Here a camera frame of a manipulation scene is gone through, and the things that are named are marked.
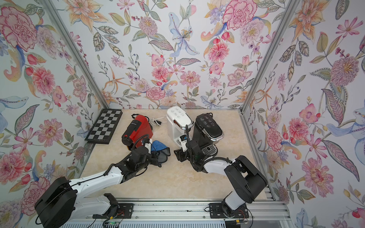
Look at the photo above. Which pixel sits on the aluminium corner post right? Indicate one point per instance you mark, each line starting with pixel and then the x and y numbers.
pixel 284 22

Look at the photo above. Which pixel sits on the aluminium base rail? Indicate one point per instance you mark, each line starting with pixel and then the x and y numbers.
pixel 189 214

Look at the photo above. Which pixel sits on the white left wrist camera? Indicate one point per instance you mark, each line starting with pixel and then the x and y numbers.
pixel 148 144

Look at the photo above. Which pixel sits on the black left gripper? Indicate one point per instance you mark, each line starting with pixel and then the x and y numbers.
pixel 155 157

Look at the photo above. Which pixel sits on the red Nespresso coffee machine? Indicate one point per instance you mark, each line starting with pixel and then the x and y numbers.
pixel 139 127

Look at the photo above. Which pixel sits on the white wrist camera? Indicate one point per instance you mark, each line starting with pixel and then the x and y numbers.
pixel 183 142
pixel 148 144

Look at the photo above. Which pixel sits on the black folding chessboard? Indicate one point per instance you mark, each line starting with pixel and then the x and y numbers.
pixel 103 129

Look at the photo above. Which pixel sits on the aluminium corner post left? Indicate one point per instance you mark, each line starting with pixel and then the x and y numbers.
pixel 64 33

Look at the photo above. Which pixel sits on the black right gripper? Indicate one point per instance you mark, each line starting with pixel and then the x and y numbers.
pixel 180 155

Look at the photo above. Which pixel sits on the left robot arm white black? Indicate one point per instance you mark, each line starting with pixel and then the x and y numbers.
pixel 70 199

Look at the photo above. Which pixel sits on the black coffee machine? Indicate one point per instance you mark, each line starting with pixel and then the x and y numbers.
pixel 207 133

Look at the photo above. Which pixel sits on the blue microfibre cloth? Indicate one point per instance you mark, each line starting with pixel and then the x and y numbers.
pixel 160 152

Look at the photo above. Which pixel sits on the aluminium corner post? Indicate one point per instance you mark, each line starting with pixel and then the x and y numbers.
pixel 284 22
pixel 64 33

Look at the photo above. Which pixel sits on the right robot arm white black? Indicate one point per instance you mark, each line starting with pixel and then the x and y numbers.
pixel 247 181

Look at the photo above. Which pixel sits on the white coffee machine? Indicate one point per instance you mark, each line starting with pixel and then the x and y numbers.
pixel 177 121

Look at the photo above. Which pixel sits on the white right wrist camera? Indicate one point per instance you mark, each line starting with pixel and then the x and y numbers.
pixel 183 142

